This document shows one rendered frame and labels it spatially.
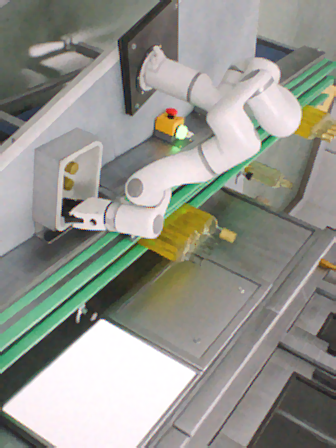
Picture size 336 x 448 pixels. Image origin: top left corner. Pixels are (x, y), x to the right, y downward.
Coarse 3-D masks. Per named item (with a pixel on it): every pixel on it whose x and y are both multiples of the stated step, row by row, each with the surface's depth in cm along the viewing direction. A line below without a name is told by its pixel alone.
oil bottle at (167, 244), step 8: (160, 232) 190; (168, 232) 191; (144, 240) 191; (152, 240) 189; (160, 240) 188; (168, 240) 188; (176, 240) 188; (184, 240) 189; (152, 248) 191; (160, 248) 189; (168, 248) 187; (176, 248) 186; (184, 248) 186; (168, 256) 189; (176, 256) 187; (184, 256) 187
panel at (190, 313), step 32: (160, 288) 193; (192, 288) 195; (224, 288) 198; (256, 288) 200; (96, 320) 177; (128, 320) 179; (160, 320) 182; (192, 320) 184; (224, 320) 186; (64, 352) 166; (160, 352) 171; (192, 352) 174; (192, 384) 164; (0, 416) 148; (160, 416) 154
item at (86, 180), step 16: (96, 144) 165; (64, 160) 156; (80, 160) 173; (96, 160) 171; (80, 176) 176; (96, 176) 173; (64, 192) 175; (80, 192) 179; (96, 192) 176; (64, 224) 170
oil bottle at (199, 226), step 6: (174, 216) 198; (180, 216) 199; (186, 216) 199; (180, 222) 196; (186, 222) 196; (192, 222) 197; (198, 222) 198; (192, 228) 195; (198, 228) 195; (204, 228) 196; (204, 234) 195; (204, 240) 196
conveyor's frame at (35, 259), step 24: (312, 48) 313; (288, 72) 281; (192, 120) 226; (144, 144) 206; (168, 144) 209; (192, 144) 212; (120, 168) 192; (120, 192) 181; (72, 240) 175; (0, 264) 162; (24, 264) 164; (48, 264) 165; (0, 288) 155; (24, 288) 157
